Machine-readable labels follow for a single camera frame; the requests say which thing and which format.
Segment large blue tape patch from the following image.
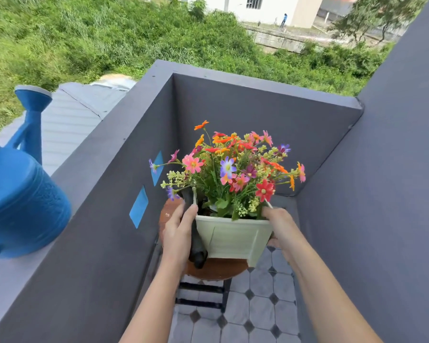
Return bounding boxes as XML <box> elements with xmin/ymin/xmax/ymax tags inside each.
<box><xmin>129</xmin><ymin>185</ymin><xmax>149</xmax><ymax>229</ymax></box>

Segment person's left hand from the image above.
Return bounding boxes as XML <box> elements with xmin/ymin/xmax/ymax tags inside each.
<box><xmin>162</xmin><ymin>202</ymin><xmax>199</xmax><ymax>269</ymax></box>

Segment person's right forearm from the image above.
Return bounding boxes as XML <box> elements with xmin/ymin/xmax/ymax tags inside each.
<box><xmin>288</xmin><ymin>245</ymin><xmax>384</xmax><ymax>343</ymax></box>

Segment small blue tape patch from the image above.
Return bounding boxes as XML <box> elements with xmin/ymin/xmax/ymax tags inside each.
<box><xmin>150</xmin><ymin>151</ymin><xmax>164</xmax><ymax>187</ymax></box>

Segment green tree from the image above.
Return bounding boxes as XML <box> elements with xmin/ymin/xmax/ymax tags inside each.
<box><xmin>328</xmin><ymin>0</ymin><xmax>429</xmax><ymax>44</ymax></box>

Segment grey concrete boundary wall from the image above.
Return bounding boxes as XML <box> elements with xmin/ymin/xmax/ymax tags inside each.
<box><xmin>242</xmin><ymin>24</ymin><xmax>331</xmax><ymax>54</ymax></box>

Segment colourful artificial flower bunch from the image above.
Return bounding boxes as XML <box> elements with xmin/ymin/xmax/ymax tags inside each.
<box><xmin>149</xmin><ymin>120</ymin><xmax>306</xmax><ymax>222</ymax></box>

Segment round brown wooden stool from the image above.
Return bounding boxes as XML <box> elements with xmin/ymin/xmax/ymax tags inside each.
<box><xmin>159</xmin><ymin>198</ymin><xmax>250</xmax><ymax>313</ymax></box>

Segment green bushes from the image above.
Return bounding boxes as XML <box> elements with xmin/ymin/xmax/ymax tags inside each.
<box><xmin>0</xmin><ymin>0</ymin><xmax>395</xmax><ymax>135</ymax></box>

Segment white building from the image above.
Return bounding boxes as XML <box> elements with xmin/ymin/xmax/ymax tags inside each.
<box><xmin>178</xmin><ymin>0</ymin><xmax>326</xmax><ymax>29</ymax></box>

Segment person's right hand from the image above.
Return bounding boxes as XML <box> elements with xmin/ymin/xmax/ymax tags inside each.
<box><xmin>261</xmin><ymin>206</ymin><xmax>301</xmax><ymax>263</ymax></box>

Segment white plastic flower pot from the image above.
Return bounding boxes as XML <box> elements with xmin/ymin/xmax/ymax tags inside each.
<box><xmin>194</xmin><ymin>214</ymin><xmax>274</xmax><ymax>268</ymax></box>

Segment blue plastic watering can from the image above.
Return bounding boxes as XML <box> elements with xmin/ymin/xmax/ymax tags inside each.
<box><xmin>0</xmin><ymin>84</ymin><xmax>72</xmax><ymax>272</ymax></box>

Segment grey corrugated metal roof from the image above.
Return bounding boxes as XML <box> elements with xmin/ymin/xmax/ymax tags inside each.
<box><xmin>0</xmin><ymin>74</ymin><xmax>137</xmax><ymax>176</ymax></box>

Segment person's left forearm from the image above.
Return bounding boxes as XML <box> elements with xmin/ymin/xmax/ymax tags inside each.
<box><xmin>119</xmin><ymin>260</ymin><xmax>187</xmax><ymax>343</ymax></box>

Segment black tool handle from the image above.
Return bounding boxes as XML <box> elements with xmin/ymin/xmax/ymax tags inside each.
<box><xmin>181</xmin><ymin>187</ymin><xmax>209</xmax><ymax>270</ymax></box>

